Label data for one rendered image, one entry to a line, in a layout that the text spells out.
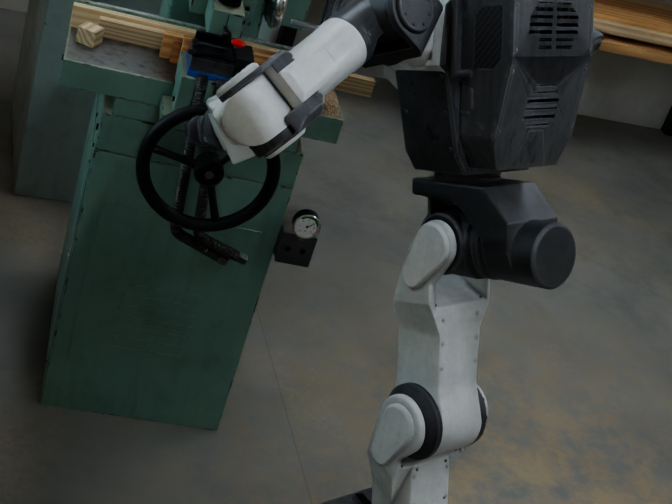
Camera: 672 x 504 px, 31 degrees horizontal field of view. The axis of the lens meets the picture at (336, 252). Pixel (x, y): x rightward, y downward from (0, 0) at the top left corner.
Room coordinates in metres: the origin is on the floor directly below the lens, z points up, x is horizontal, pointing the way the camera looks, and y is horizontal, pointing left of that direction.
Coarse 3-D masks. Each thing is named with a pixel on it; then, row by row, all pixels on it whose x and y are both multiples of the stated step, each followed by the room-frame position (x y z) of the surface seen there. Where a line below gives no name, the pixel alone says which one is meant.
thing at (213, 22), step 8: (208, 0) 2.54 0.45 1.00; (216, 0) 2.48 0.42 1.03; (208, 8) 2.51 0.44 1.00; (216, 8) 2.43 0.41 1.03; (224, 8) 2.44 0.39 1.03; (232, 8) 2.46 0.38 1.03; (240, 8) 2.48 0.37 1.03; (208, 16) 2.47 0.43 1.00; (216, 16) 2.42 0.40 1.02; (224, 16) 2.43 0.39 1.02; (232, 16) 2.43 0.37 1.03; (240, 16) 2.44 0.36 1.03; (208, 24) 2.44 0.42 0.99; (216, 24) 2.42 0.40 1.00; (224, 24) 2.43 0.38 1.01; (232, 24) 2.43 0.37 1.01; (240, 24) 2.44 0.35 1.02; (216, 32) 2.42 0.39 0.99; (232, 32) 2.43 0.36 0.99; (240, 32) 2.44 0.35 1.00
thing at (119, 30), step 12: (108, 24) 2.40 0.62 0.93; (120, 24) 2.41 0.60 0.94; (132, 24) 2.42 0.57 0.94; (108, 36) 2.40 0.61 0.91; (120, 36) 2.41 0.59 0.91; (132, 36) 2.42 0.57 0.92; (144, 36) 2.42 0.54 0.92; (156, 36) 2.43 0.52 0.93; (156, 48) 2.43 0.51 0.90; (348, 84) 2.55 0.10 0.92; (360, 84) 2.56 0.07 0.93; (372, 84) 2.57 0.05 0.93
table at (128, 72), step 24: (72, 48) 2.29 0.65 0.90; (96, 48) 2.33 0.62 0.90; (120, 48) 2.37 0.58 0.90; (144, 48) 2.41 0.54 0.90; (72, 72) 2.24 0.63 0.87; (96, 72) 2.25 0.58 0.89; (120, 72) 2.26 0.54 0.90; (144, 72) 2.29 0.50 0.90; (168, 72) 2.34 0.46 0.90; (120, 96) 2.26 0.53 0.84; (144, 96) 2.28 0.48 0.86; (168, 96) 2.29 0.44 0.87; (336, 96) 2.51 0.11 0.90; (336, 120) 2.39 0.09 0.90
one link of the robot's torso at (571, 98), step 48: (480, 0) 1.91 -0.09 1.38; (528, 0) 1.89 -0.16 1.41; (576, 0) 1.98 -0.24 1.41; (432, 48) 1.91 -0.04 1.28; (480, 48) 1.89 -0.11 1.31; (528, 48) 1.87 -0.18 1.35; (576, 48) 1.96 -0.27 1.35; (432, 96) 1.90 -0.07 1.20; (480, 96) 1.86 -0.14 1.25; (528, 96) 1.88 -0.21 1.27; (576, 96) 1.96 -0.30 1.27; (432, 144) 1.90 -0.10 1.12; (480, 144) 1.84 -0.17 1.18; (528, 144) 1.89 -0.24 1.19
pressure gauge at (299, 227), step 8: (296, 216) 2.34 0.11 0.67; (304, 216) 2.33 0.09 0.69; (312, 216) 2.33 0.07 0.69; (296, 224) 2.33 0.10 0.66; (304, 224) 2.33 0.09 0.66; (312, 224) 2.34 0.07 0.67; (320, 224) 2.34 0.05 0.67; (296, 232) 2.33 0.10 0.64; (304, 232) 2.33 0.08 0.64; (312, 232) 2.34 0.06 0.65
